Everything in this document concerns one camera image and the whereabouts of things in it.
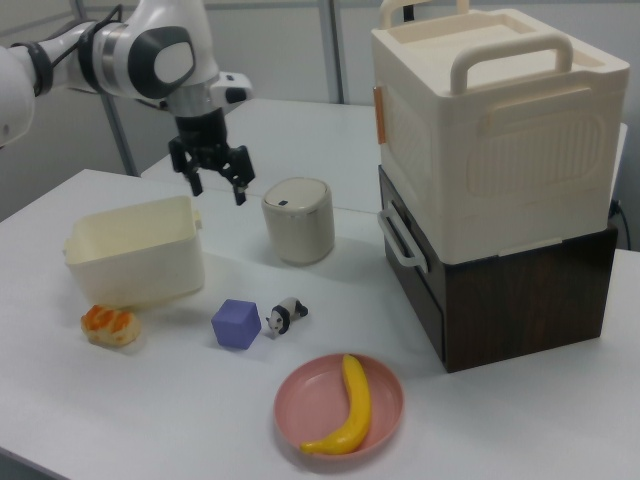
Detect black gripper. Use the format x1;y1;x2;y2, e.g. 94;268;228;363
167;109;257;207

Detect cream plastic box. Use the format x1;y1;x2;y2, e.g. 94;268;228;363
63;195;207;309

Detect beige small lidded trash can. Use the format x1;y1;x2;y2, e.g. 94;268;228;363
261;176;336;266

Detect purple cube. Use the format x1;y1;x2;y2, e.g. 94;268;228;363
210;298;263;352

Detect panda toy figure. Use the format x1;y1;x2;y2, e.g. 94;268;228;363
265;296;309;336

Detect orange toy bread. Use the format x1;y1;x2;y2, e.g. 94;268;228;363
80;304;142;347

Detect pink plate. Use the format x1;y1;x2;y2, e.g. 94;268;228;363
273;353;405;457

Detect yellow toy banana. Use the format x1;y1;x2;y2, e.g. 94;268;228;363
299;353;374;442

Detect cream plastic storage container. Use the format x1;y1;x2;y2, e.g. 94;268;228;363
370;0;631;259

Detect dark wooden drawer cabinet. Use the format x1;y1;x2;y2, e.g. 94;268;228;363
377;164;620;374

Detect white drawer handle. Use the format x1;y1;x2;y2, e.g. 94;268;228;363
376;206;431;274

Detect black cable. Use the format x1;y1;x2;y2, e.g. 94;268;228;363
607;197;632;250

